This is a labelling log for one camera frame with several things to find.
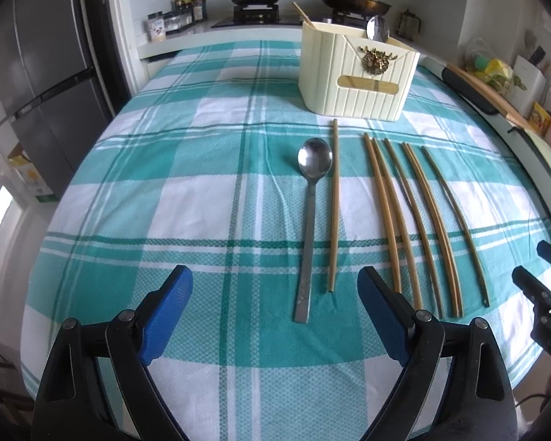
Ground cream ribbed utensil holder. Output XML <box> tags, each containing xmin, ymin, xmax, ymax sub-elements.
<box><xmin>298</xmin><ymin>22</ymin><xmax>421</xmax><ymax>121</ymax></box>

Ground pale tray with black rim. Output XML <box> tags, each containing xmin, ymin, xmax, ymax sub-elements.
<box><xmin>507</xmin><ymin>124</ymin><xmax>551</xmax><ymax>180</ymax></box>

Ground black gas stove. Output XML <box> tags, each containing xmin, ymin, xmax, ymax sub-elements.
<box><xmin>211</xmin><ymin>4</ymin><xmax>377</xmax><ymax>28</ymax></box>

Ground metal spoon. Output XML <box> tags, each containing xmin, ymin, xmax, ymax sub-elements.
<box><xmin>366</xmin><ymin>15</ymin><xmax>390</xmax><ymax>42</ymax></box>
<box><xmin>293</xmin><ymin>138</ymin><xmax>334</xmax><ymax>323</ymax></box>

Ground green white plaid tablecloth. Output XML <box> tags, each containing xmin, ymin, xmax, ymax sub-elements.
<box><xmin>21</xmin><ymin>39</ymin><xmax>551</xmax><ymax>441</ymax></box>

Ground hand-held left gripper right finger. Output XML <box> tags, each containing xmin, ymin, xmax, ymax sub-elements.
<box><xmin>357</xmin><ymin>266</ymin><xmax>517</xmax><ymax>441</ymax></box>

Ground white knife block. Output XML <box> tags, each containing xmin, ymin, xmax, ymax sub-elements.
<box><xmin>505</xmin><ymin>30</ymin><xmax>551</xmax><ymax>118</ymax></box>

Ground white kitchen counter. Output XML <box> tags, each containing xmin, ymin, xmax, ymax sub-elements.
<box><xmin>137</xmin><ymin>18</ymin><xmax>308</xmax><ymax>61</ymax></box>

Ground wooden cutting board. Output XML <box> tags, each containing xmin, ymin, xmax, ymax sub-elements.
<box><xmin>447</xmin><ymin>63</ymin><xmax>533</xmax><ymax>129</ymax></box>

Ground black oblong pad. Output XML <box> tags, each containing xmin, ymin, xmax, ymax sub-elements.
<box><xmin>443</xmin><ymin>65</ymin><xmax>499</xmax><ymax>115</ymax></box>

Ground white cardboard box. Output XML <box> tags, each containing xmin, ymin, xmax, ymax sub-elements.
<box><xmin>7</xmin><ymin>144</ymin><xmax>60</xmax><ymax>203</ymax></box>

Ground bamboo chopstick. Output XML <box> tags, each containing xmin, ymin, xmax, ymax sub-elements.
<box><xmin>372</xmin><ymin>137</ymin><xmax>423</xmax><ymax>309</ymax></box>
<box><xmin>327</xmin><ymin>118</ymin><xmax>341</xmax><ymax>293</ymax></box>
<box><xmin>421</xmin><ymin>146</ymin><xmax>490</xmax><ymax>308</ymax></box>
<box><xmin>293</xmin><ymin>2</ymin><xmax>316</xmax><ymax>28</ymax></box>
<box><xmin>363</xmin><ymin>133</ymin><xmax>402</xmax><ymax>294</ymax></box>
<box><xmin>401</xmin><ymin>142</ymin><xmax>457</xmax><ymax>318</ymax></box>
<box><xmin>408</xmin><ymin>143</ymin><xmax>464</xmax><ymax>318</ymax></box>
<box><xmin>384</xmin><ymin>138</ymin><xmax>443</xmax><ymax>319</ymax></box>

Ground grey refrigerator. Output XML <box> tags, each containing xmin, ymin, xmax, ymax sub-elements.
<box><xmin>0</xmin><ymin>0</ymin><xmax>115</xmax><ymax>203</ymax></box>

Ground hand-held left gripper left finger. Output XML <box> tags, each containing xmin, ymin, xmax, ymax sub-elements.
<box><xmin>32</xmin><ymin>265</ymin><xmax>194</xmax><ymax>441</ymax></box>

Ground white labelled spice jar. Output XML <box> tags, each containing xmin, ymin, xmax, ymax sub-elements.
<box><xmin>146</xmin><ymin>10</ymin><xmax>167</xmax><ymax>40</ymax></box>

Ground yellow snack packet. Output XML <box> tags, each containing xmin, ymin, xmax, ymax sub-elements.
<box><xmin>528</xmin><ymin>101</ymin><xmax>551</xmax><ymax>136</ymax></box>

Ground yellow green plastic bags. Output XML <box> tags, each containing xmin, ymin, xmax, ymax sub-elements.
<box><xmin>461</xmin><ymin>37</ymin><xmax>526</xmax><ymax>95</ymax></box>

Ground black framed glass jug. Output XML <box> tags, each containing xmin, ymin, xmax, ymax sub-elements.
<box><xmin>399</xmin><ymin>9</ymin><xmax>422</xmax><ymax>40</ymax></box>

